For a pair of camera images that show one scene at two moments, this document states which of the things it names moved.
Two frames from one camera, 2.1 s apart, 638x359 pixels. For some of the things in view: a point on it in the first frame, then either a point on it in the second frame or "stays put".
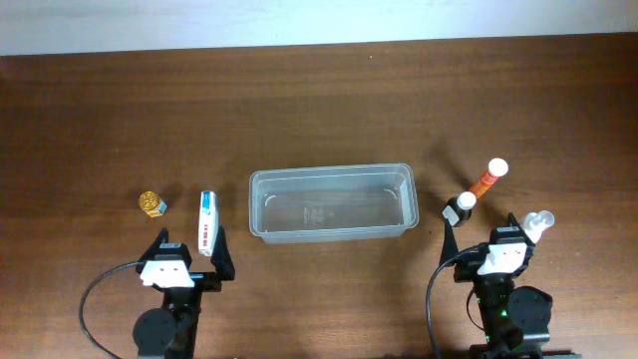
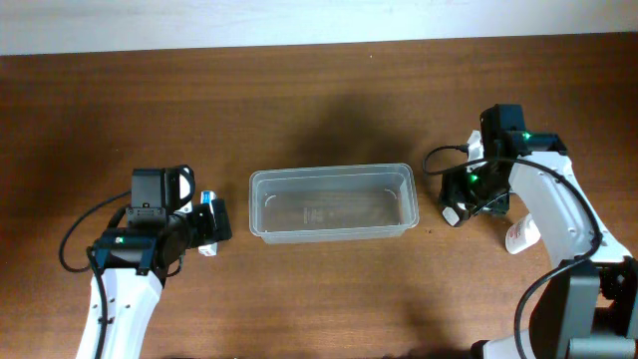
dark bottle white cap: (460, 208) stays put
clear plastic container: (326, 203) stays put
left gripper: (221, 261) to (207, 233)
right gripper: (467, 268) to (454, 189)
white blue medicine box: (208, 221) stays put
